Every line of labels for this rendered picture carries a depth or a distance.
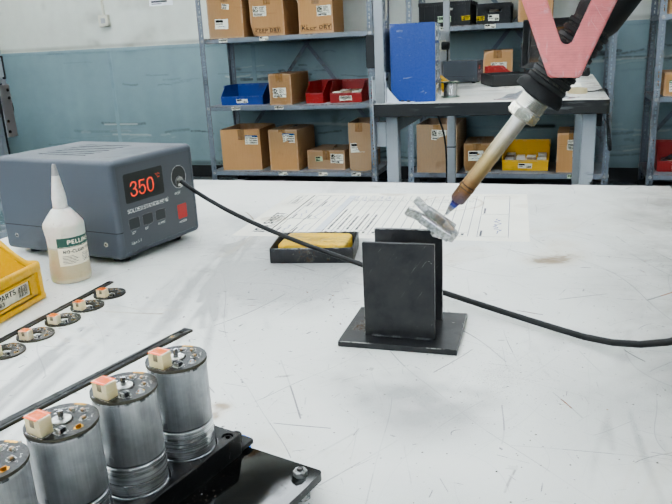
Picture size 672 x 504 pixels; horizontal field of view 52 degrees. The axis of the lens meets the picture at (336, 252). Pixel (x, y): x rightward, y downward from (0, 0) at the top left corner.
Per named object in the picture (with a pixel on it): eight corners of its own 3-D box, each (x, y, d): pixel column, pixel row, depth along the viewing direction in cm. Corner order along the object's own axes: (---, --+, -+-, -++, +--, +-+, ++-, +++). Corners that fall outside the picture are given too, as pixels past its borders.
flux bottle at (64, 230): (83, 283, 58) (64, 166, 56) (44, 285, 59) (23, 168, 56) (98, 271, 62) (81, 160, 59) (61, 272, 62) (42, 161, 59)
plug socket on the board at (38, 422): (60, 428, 24) (57, 410, 23) (38, 440, 23) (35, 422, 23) (45, 422, 24) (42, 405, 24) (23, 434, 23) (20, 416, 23)
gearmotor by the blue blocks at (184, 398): (229, 456, 30) (218, 349, 29) (190, 486, 28) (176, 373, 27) (187, 442, 32) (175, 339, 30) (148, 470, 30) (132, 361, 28)
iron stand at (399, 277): (417, 403, 43) (511, 288, 40) (305, 322, 44) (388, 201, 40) (431, 362, 49) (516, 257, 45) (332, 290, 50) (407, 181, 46)
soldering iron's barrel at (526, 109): (466, 213, 35) (549, 108, 33) (442, 195, 35) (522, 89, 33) (469, 207, 37) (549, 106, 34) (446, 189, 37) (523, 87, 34)
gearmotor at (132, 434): (184, 491, 28) (169, 377, 27) (138, 526, 26) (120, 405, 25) (141, 474, 29) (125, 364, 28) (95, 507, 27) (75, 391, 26)
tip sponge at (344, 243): (359, 245, 66) (358, 229, 65) (353, 262, 61) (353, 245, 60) (282, 246, 67) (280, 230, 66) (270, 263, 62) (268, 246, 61)
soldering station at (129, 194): (202, 235, 72) (192, 143, 69) (124, 267, 62) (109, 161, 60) (94, 225, 79) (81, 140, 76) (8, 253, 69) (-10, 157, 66)
